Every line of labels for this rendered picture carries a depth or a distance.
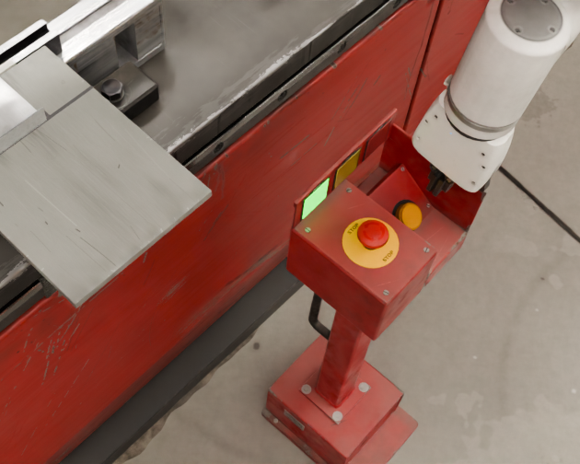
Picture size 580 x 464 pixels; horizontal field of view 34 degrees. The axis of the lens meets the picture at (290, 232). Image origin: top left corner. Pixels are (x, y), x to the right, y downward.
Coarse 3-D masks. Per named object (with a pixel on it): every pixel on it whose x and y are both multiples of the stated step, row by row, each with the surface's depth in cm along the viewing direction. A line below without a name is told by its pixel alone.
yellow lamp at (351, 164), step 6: (354, 156) 120; (348, 162) 119; (354, 162) 122; (342, 168) 119; (348, 168) 121; (354, 168) 123; (342, 174) 121; (348, 174) 123; (336, 180) 120; (342, 180) 123; (336, 186) 122
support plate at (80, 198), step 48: (48, 96) 101; (96, 96) 101; (48, 144) 98; (96, 144) 98; (144, 144) 98; (0, 192) 94; (48, 192) 95; (96, 192) 95; (144, 192) 95; (192, 192) 96; (48, 240) 92; (96, 240) 92; (144, 240) 93; (96, 288) 90
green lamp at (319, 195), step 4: (328, 180) 118; (324, 184) 117; (320, 188) 117; (324, 188) 118; (316, 192) 117; (320, 192) 118; (324, 192) 120; (312, 196) 117; (316, 196) 118; (320, 196) 119; (324, 196) 121; (308, 200) 116; (312, 200) 118; (316, 200) 119; (320, 200) 120; (304, 204) 117; (308, 204) 118; (312, 204) 119; (316, 204) 120; (304, 208) 117; (308, 208) 119; (312, 208) 120; (304, 212) 118; (308, 212) 120; (304, 216) 119
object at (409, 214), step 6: (402, 204) 128; (408, 204) 128; (414, 204) 129; (402, 210) 127; (408, 210) 128; (414, 210) 128; (420, 210) 129; (396, 216) 128; (402, 216) 127; (408, 216) 128; (414, 216) 128; (420, 216) 129; (402, 222) 127; (408, 222) 128; (414, 222) 128; (420, 222) 129; (414, 228) 128
